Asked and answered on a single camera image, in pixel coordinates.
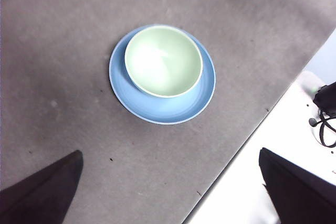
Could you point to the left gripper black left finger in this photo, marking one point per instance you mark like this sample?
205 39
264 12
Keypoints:
39 195

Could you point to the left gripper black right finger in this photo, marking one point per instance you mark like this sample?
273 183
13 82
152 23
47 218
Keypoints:
302 195

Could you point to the blue round plate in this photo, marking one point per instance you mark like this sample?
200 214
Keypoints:
168 111

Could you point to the green ribbed bowl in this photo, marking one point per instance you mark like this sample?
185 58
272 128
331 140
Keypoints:
162 61

